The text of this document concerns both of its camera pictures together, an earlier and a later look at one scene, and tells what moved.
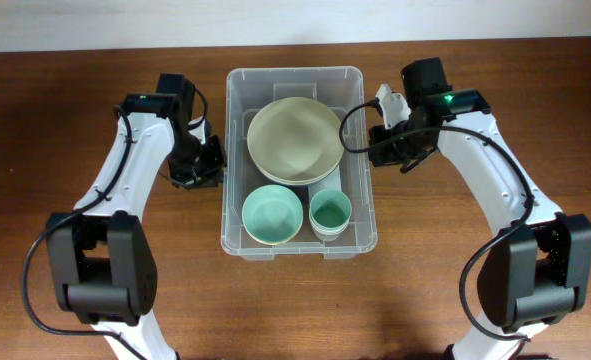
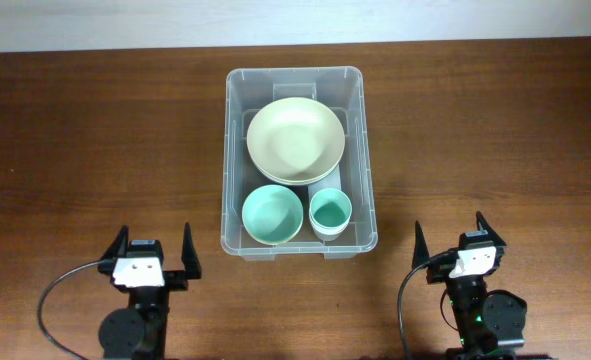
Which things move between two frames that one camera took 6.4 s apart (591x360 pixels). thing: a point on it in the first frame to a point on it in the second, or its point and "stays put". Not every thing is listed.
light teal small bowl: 272,214 stays put
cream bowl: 295,141 stays put
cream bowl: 296,168 stays put
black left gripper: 212,174 to 177,280
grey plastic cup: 327,226 stays put
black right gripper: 382,156 to 439,270
